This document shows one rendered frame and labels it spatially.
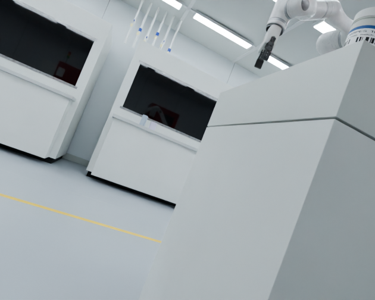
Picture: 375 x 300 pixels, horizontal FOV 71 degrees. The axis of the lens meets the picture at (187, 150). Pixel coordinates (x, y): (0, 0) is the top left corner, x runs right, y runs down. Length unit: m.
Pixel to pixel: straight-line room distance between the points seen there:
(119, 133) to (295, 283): 3.16
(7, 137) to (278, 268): 3.45
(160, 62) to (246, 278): 3.56
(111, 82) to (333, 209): 4.39
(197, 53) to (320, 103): 4.58
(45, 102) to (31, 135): 0.42
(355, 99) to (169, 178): 3.24
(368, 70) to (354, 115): 0.08
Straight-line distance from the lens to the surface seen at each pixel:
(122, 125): 3.51
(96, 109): 4.65
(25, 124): 3.64
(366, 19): 0.66
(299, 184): 0.51
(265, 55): 1.20
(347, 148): 0.54
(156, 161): 3.58
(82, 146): 4.65
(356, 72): 0.56
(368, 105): 0.57
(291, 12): 1.30
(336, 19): 1.63
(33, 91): 3.65
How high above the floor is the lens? 0.65
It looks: 3 degrees up
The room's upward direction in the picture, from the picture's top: 22 degrees clockwise
